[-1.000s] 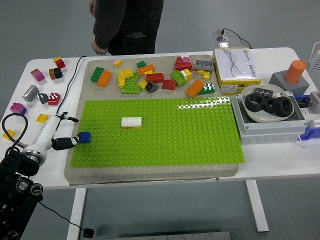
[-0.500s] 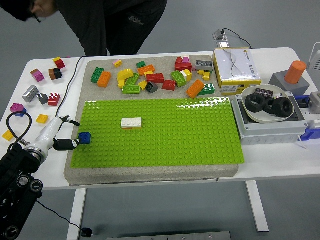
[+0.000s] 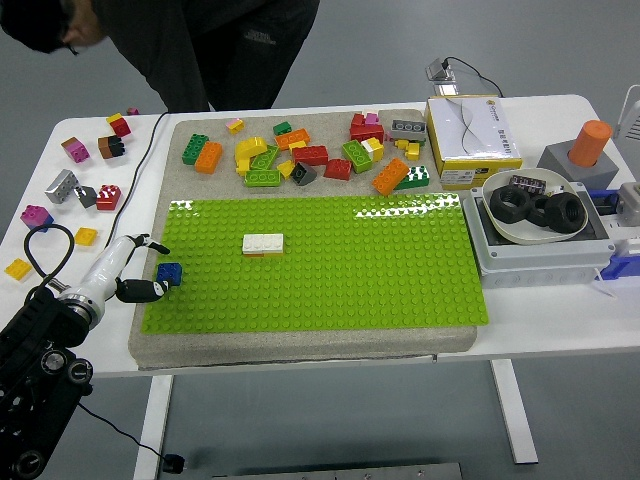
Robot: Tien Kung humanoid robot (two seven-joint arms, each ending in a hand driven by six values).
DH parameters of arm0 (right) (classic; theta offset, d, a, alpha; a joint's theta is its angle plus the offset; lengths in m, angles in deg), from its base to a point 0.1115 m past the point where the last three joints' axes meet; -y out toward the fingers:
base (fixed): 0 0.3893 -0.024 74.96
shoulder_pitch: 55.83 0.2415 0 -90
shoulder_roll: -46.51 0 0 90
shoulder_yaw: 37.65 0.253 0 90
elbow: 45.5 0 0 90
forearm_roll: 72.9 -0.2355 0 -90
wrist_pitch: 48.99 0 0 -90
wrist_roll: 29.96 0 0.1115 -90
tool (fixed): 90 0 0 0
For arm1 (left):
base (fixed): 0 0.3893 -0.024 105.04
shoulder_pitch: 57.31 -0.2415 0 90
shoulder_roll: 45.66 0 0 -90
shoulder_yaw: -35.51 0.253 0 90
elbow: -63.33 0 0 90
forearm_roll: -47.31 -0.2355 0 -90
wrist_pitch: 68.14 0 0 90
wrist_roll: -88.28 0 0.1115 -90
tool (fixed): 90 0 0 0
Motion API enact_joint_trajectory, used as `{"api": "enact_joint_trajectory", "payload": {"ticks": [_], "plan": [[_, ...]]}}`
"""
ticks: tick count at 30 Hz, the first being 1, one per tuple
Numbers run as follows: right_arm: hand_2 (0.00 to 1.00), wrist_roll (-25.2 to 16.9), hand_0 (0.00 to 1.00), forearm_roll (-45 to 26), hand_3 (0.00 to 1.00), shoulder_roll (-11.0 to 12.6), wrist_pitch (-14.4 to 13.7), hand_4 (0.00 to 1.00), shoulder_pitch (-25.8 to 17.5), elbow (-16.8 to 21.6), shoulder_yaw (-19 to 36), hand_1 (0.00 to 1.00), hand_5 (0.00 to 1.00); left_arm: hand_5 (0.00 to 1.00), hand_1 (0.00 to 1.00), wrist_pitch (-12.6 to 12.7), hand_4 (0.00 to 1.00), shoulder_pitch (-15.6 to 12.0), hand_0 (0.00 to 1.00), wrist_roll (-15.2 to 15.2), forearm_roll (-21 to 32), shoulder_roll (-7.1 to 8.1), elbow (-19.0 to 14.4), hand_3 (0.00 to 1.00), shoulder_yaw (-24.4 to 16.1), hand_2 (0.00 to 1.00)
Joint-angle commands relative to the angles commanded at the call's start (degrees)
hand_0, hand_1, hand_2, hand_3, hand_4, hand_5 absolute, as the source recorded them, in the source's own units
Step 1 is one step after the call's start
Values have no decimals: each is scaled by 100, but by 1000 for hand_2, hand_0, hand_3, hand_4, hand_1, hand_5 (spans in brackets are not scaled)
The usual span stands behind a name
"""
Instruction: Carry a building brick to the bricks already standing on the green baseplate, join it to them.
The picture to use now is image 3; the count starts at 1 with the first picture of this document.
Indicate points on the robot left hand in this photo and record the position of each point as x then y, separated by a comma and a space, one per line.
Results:
105, 267

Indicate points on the blue square brick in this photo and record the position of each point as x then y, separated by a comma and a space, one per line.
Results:
169, 272

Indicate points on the red square brick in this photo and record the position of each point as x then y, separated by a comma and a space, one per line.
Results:
107, 200
358, 120
338, 170

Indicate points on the brown and black brick stack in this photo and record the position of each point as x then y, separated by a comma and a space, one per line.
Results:
111, 147

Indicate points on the red and yellow brick stack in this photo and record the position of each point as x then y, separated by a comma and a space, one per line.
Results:
120, 127

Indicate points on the brown and pink brick stack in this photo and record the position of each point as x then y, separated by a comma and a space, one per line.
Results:
76, 151
132, 111

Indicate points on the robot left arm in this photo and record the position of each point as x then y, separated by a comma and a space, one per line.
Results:
30, 340

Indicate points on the yellow flat brick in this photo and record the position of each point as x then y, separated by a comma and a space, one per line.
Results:
86, 237

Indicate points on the magenta and blue brick stack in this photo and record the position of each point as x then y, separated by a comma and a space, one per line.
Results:
35, 216

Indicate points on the silver metallic brick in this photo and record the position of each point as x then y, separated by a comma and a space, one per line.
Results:
61, 187

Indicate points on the dark green long brick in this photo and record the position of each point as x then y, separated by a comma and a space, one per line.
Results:
193, 149
414, 179

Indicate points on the orange flat brick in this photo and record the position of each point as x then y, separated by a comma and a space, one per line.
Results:
254, 255

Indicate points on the orange long brick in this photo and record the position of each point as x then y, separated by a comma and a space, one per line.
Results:
208, 158
292, 139
391, 176

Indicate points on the white long brick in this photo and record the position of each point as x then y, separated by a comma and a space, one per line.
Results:
262, 243

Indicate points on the lime green long brick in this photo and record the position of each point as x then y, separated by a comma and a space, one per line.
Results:
261, 178
265, 158
357, 156

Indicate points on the yellow curved brick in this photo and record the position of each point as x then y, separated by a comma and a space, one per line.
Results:
251, 148

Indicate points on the pink and yellow small brick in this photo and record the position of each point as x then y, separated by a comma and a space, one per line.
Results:
234, 125

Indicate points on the dark grey slope brick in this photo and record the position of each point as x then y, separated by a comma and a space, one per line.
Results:
303, 174

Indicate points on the dark green square brick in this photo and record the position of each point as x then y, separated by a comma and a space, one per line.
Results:
282, 129

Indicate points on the red long brick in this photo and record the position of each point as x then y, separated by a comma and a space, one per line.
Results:
367, 134
310, 155

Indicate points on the green studded baseplate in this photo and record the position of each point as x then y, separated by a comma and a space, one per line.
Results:
350, 265

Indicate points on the grey long brick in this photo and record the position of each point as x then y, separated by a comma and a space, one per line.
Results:
408, 129

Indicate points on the white table leg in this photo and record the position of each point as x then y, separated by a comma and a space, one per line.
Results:
515, 425
155, 415

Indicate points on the grey-brown mat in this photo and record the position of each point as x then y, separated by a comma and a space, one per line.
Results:
310, 346

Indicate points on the person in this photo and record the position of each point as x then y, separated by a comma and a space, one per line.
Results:
225, 50

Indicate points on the small grey device on stand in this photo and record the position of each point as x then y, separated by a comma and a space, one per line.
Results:
442, 75

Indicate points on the white and yellow cardboard box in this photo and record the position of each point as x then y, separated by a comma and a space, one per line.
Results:
470, 130

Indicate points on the large black hex nut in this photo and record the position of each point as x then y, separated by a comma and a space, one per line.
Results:
502, 212
555, 217

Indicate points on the white bowl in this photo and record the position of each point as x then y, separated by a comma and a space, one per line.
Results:
520, 235

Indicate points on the dark purple terminal strip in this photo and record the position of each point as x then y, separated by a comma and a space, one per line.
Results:
527, 184

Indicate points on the small black hex nut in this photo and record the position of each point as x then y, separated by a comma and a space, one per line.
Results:
534, 217

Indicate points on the grey junction box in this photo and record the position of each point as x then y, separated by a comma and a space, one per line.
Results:
540, 260

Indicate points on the small white part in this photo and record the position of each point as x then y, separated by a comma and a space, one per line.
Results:
557, 190

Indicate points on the grey block with hole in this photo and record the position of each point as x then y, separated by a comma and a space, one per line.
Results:
555, 160

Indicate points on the white zip tie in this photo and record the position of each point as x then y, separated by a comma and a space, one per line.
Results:
596, 280

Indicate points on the orange cylinder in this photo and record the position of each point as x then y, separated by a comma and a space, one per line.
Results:
590, 142

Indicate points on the blue plastic fixture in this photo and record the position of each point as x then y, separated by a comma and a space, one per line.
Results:
622, 265

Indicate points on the grey connector block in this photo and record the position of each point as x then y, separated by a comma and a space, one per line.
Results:
630, 202

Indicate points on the white plastic rail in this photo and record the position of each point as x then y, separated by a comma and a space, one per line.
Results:
627, 246

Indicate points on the white metal frame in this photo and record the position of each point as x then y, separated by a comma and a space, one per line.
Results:
635, 125

